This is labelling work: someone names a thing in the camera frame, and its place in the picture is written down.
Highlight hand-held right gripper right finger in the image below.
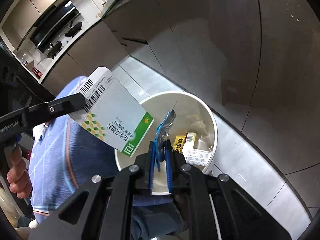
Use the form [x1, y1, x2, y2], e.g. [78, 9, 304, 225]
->
[164, 140, 292, 240]

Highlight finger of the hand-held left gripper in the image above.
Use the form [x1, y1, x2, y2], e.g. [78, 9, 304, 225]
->
[26, 92, 87, 128]

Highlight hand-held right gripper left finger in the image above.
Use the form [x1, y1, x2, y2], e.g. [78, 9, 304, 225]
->
[29, 140, 157, 240]

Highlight blue white snack packet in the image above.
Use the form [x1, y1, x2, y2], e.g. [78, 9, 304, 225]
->
[32, 124, 48, 143]

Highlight yellow wrapper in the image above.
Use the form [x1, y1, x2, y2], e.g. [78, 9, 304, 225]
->
[173, 135, 187, 154]

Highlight green yellow barcode box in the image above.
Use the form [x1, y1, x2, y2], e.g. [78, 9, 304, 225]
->
[182, 132, 198, 155]

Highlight teal blister pack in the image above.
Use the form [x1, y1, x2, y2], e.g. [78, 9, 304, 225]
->
[153, 101, 177, 173]

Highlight white green medicine box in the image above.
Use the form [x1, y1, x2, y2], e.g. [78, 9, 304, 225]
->
[69, 67, 155, 158]

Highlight white round bin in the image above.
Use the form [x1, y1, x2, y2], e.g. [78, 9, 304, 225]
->
[114, 91, 217, 196]

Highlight person's left hand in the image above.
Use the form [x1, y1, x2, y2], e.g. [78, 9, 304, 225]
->
[6, 147, 33, 200]

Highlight person's jeans legs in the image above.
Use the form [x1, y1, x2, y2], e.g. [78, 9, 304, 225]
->
[131, 195, 188, 240]

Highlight black wok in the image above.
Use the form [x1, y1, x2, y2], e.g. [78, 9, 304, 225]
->
[66, 21, 83, 37]
[46, 41, 63, 58]

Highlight black gas hob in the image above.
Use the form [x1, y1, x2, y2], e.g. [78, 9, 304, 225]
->
[37, 20, 85, 60]

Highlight black range hood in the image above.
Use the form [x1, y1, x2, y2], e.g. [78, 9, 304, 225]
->
[30, 1, 80, 52]

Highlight beige upper cabinets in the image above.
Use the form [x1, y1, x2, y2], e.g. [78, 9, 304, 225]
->
[0, 0, 90, 48]

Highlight kitchen counter with grey cabinets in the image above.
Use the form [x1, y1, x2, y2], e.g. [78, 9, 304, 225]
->
[37, 0, 320, 178]

